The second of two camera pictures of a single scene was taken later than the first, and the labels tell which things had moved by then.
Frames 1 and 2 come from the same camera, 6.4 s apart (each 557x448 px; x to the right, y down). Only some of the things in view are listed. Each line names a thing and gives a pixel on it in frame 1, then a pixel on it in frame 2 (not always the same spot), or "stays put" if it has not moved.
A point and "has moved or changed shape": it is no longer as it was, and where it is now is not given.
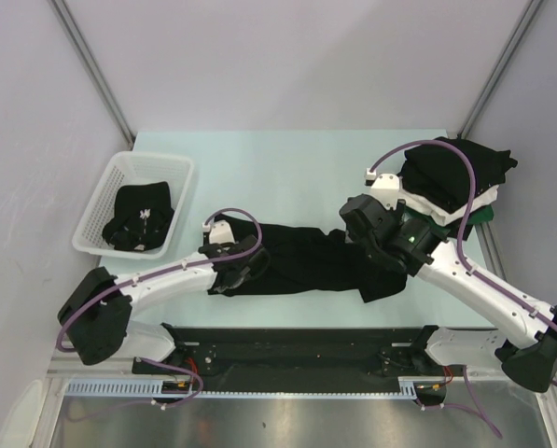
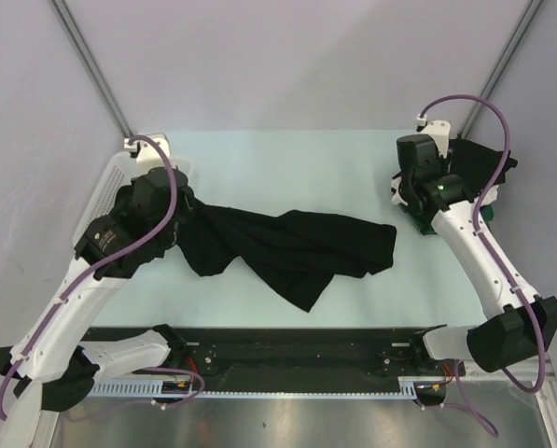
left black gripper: [226, 246] -> [186, 208]
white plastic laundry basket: [133, 167] stays put
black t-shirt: [308, 259] has moved or changed shape
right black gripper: [398, 214] -> [445, 164]
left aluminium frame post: [95, 68] stays put
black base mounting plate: [297, 359] stays put
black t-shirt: [441, 169] stays put
